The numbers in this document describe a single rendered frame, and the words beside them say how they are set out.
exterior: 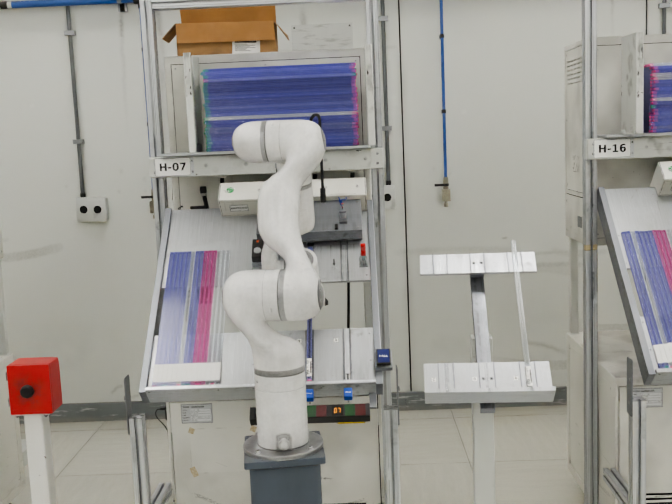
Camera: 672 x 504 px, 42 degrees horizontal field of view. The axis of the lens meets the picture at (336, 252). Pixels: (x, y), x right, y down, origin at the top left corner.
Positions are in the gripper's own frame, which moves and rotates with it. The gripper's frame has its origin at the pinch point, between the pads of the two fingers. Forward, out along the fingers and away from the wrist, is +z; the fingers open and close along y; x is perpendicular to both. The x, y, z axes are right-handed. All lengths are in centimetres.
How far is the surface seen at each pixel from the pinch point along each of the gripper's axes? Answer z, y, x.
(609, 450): 49, -96, 32
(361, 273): 3.4, -16.2, -13.8
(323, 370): -2.5, -4.1, 20.7
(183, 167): -3, 42, -53
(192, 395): -1.9, 33.9, 26.8
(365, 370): -2.6, -16.2, 21.2
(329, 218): 0.5, -6.5, -32.9
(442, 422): 178, -54, -22
